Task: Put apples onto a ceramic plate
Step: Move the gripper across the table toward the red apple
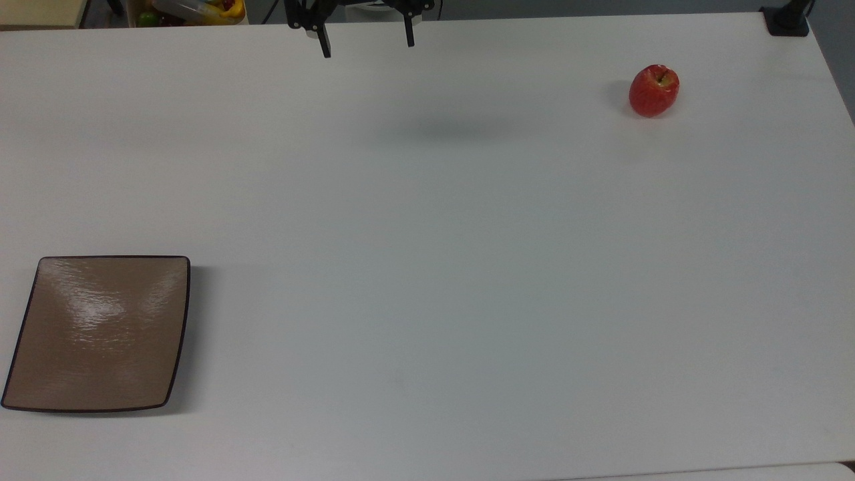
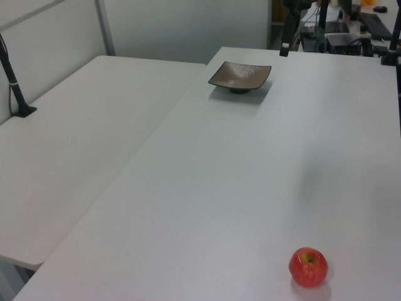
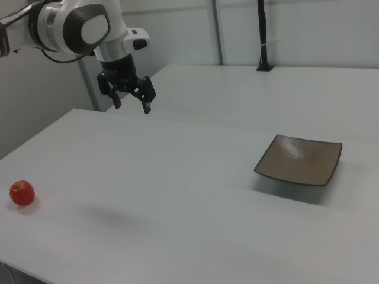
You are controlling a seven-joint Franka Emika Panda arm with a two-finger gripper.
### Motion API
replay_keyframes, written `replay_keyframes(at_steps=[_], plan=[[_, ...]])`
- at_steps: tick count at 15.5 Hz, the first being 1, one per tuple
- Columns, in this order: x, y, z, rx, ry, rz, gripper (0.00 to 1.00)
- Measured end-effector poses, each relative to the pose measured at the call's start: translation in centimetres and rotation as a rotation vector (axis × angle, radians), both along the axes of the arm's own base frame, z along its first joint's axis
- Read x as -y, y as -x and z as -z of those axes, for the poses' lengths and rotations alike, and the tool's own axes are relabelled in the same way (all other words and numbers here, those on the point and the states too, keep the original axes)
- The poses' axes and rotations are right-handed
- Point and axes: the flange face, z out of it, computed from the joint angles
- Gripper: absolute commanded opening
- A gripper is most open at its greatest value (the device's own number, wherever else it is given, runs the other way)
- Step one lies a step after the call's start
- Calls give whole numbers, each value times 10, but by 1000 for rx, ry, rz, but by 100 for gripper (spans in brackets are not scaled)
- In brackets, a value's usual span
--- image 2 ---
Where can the red apple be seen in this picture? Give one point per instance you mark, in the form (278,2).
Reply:
(308,266)

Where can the square brown ceramic plate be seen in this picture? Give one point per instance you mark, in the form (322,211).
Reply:
(239,75)

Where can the brown cabinet panel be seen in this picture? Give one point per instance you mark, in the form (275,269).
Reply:
(276,25)

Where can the black stand with white clamp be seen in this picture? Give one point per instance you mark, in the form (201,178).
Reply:
(289,29)

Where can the black computer box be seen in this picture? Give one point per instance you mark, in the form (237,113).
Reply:
(341,44)

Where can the thin black pole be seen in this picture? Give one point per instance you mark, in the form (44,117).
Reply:
(323,19)

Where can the dark laptop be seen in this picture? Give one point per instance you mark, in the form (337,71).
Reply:
(337,27)

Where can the black keyboard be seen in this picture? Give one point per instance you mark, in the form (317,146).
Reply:
(376,26)

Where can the orange object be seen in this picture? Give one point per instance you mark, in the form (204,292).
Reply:
(368,2)

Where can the black computer mouse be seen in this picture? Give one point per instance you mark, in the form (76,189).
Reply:
(380,9)

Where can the grey partition post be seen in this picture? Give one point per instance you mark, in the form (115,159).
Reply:
(106,28)

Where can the black camera stand pole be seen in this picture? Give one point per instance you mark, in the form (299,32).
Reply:
(15,89)

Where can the black camera stand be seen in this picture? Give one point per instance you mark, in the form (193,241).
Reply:
(394,40)

